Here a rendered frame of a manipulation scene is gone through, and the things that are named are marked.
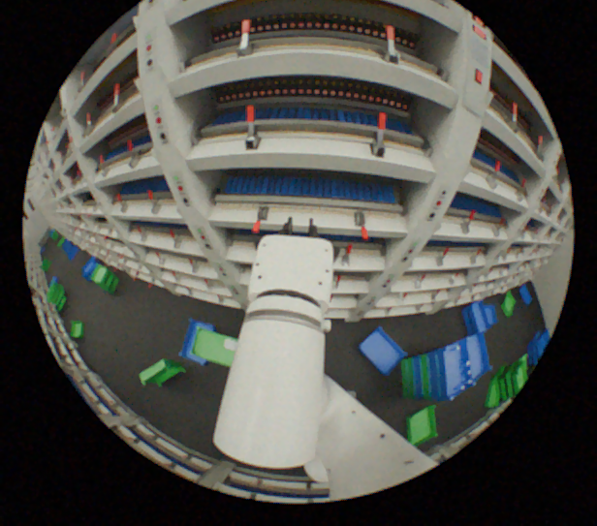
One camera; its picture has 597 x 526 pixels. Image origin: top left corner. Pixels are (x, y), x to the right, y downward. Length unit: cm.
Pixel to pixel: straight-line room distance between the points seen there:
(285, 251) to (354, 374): 114
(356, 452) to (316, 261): 23
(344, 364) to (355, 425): 105
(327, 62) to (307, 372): 40
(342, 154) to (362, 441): 43
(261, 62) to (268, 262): 33
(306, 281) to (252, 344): 9
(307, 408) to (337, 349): 112
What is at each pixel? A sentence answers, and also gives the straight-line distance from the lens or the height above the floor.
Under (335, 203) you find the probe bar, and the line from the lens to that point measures 48.
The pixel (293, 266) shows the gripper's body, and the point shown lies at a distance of 21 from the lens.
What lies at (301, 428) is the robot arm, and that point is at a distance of 15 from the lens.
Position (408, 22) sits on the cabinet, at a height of 152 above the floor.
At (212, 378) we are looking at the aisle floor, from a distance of 136.
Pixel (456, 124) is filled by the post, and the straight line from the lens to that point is 46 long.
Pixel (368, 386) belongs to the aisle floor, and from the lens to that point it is 132.
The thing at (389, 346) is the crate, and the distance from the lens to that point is 138.
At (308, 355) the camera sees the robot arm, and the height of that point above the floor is 108.
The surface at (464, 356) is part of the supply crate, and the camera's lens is 122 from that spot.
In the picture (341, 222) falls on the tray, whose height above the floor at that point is 91.
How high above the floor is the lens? 123
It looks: 45 degrees down
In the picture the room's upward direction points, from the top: straight up
